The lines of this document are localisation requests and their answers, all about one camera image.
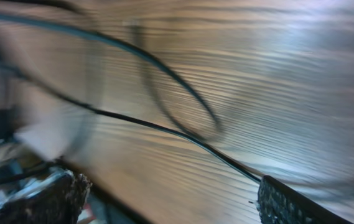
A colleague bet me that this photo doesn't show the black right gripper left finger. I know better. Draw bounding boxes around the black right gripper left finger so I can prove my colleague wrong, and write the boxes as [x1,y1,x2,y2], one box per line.
[0,170,92,224]

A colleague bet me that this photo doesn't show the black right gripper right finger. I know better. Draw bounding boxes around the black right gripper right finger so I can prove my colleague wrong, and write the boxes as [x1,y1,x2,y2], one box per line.
[256,175,351,224]

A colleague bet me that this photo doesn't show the thin black USB cable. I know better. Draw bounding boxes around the thin black USB cable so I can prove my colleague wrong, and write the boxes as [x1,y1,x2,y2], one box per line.
[0,34,262,184]

